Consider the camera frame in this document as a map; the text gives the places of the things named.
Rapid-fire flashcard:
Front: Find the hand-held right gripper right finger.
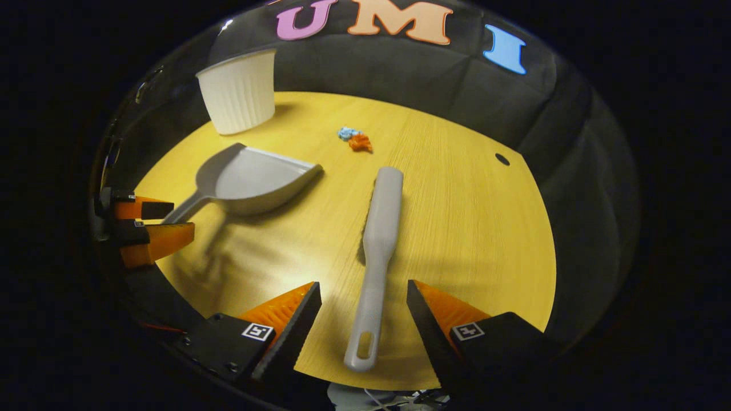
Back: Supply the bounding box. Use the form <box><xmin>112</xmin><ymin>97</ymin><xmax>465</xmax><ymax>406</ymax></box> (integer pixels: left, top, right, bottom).
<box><xmin>407</xmin><ymin>280</ymin><xmax>560</xmax><ymax>396</ymax></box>

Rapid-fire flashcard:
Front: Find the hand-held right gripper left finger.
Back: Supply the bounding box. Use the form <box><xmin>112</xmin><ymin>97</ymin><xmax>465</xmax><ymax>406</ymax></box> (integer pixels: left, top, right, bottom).
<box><xmin>183</xmin><ymin>281</ymin><xmax>322</xmax><ymax>384</ymax></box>

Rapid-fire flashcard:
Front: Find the small grey broom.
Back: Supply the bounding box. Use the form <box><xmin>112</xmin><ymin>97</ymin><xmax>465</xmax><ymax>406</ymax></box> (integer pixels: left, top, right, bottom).
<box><xmin>343</xmin><ymin>166</ymin><xmax>404</xmax><ymax>373</ymax></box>

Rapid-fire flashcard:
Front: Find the grey plastic dustpan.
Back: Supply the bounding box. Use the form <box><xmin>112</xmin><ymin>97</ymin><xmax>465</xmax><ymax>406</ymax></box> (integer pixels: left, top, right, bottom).
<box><xmin>162</xmin><ymin>143</ymin><xmax>324</xmax><ymax>225</ymax></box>

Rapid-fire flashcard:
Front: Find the white ribbed garbage bin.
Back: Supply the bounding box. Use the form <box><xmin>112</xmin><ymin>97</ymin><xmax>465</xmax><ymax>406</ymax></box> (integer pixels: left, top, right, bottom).
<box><xmin>196</xmin><ymin>49</ymin><xmax>278</xmax><ymax>136</ymax></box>

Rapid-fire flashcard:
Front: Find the wooden desktop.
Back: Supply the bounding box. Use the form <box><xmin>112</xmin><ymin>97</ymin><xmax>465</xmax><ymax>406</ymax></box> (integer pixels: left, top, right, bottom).
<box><xmin>134</xmin><ymin>91</ymin><xmax>558</xmax><ymax>392</ymax></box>

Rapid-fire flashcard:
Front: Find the black backdrop cloth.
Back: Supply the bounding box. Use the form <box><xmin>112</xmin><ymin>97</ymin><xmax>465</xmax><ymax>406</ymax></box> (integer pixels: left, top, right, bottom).
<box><xmin>91</xmin><ymin>0</ymin><xmax>640</xmax><ymax>343</ymax></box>

